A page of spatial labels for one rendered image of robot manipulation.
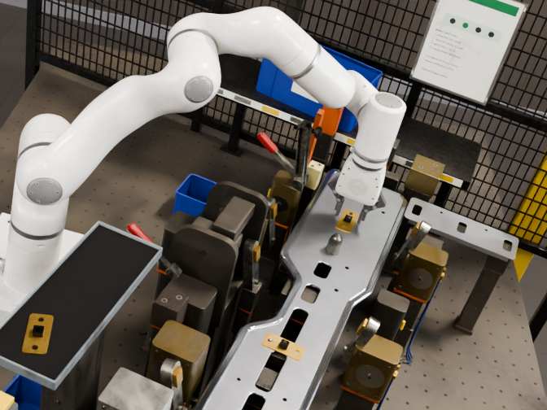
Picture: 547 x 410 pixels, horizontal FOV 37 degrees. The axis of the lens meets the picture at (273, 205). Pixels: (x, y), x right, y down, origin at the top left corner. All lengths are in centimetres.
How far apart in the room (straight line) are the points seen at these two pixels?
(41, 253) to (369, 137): 78
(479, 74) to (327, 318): 92
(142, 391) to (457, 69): 136
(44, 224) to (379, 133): 76
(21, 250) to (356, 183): 77
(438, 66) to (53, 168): 114
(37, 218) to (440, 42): 117
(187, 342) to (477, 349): 99
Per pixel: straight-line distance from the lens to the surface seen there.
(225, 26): 165
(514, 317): 243
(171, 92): 160
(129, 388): 140
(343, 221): 200
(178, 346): 151
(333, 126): 222
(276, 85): 232
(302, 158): 193
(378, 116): 180
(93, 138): 171
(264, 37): 163
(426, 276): 194
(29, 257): 193
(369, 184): 190
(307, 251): 188
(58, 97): 281
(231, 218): 162
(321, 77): 170
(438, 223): 211
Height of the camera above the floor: 220
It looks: 37 degrees down
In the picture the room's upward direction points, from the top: 15 degrees clockwise
